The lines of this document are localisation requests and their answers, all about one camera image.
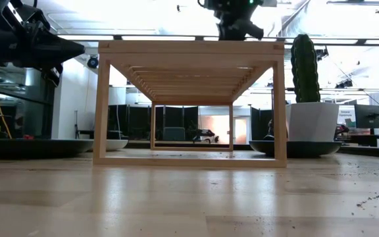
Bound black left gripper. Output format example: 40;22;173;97
0;0;86;87

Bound green box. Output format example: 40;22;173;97
163;126;186;142

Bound white printed sign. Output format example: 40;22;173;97
337;105;357;128

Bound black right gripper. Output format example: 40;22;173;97
214;6;265;41

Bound light wooden slatted shelf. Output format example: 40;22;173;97
92;40;288;169

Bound dark blue-teal plate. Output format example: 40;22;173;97
248;140;343;159

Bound tall green cactus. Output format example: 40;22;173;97
290;34;322;103

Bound black plate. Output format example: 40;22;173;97
0;138;95;159

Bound black equipment rack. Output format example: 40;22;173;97
0;61;56;139

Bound black computer monitor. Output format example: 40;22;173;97
355;104;379;130

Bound white hexagonal plant pot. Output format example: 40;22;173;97
285;101;340;143

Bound black room divider panels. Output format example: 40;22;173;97
108;104;199;142
250;107;273;142

